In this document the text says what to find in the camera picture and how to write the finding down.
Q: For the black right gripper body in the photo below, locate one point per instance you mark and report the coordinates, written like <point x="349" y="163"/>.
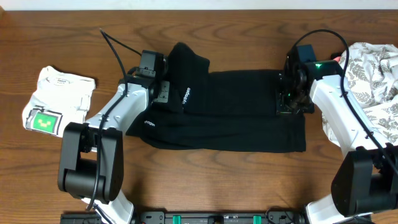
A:
<point x="291" y="102"/>

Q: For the black t-shirt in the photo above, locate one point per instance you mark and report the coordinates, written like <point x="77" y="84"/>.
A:
<point x="227" y="111"/>

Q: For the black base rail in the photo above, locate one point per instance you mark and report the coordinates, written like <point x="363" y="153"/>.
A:
<point x="272" y="217"/>

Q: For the folded white pixel-print t-shirt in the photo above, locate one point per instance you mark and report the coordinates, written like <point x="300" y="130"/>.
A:
<point x="60" y="98"/>

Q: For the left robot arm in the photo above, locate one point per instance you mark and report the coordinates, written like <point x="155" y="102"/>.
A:
<point x="92" y="161"/>

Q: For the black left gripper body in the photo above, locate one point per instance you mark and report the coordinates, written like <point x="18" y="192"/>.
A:
<point x="162" y="91"/>

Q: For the coral pink garment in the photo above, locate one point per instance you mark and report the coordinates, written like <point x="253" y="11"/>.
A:
<point x="336" y="58"/>

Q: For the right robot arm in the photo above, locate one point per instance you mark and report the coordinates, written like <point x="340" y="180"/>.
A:
<point x="366" y="181"/>

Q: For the white fern-print garment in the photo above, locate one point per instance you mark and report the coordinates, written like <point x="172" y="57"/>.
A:
<point x="372" y="78"/>

